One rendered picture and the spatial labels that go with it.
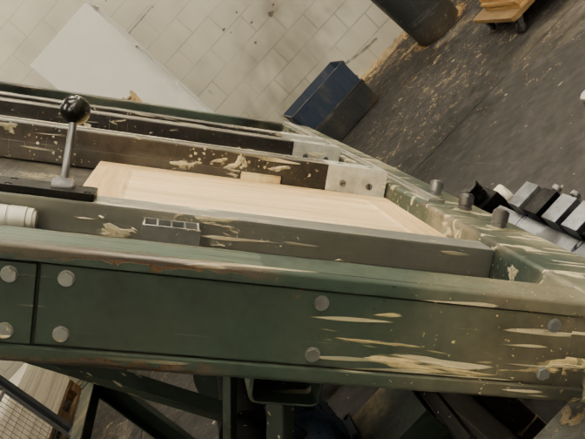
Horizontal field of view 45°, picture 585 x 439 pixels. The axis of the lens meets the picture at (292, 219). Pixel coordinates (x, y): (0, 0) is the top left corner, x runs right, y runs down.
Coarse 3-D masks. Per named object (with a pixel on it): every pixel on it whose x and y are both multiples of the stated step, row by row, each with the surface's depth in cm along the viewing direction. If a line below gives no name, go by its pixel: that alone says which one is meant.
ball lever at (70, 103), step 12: (72, 96) 88; (60, 108) 88; (72, 108) 87; (84, 108) 88; (72, 120) 88; (84, 120) 89; (72, 132) 88; (72, 144) 88; (60, 180) 85; (72, 180) 86
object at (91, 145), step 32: (0, 128) 127; (32, 128) 128; (64, 128) 129; (96, 128) 135; (96, 160) 131; (128, 160) 132; (160, 160) 133; (192, 160) 134; (224, 160) 135; (256, 160) 136; (288, 160) 138; (320, 160) 143; (352, 192) 141; (384, 192) 142
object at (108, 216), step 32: (0, 192) 83; (64, 224) 85; (96, 224) 85; (128, 224) 86; (224, 224) 88; (256, 224) 89; (288, 224) 90; (320, 224) 94; (320, 256) 91; (352, 256) 92; (384, 256) 93; (416, 256) 93; (448, 256) 94; (480, 256) 95
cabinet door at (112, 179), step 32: (128, 192) 107; (160, 192) 111; (192, 192) 115; (224, 192) 120; (256, 192) 125; (288, 192) 131; (320, 192) 135; (352, 224) 110; (384, 224) 115; (416, 224) 118
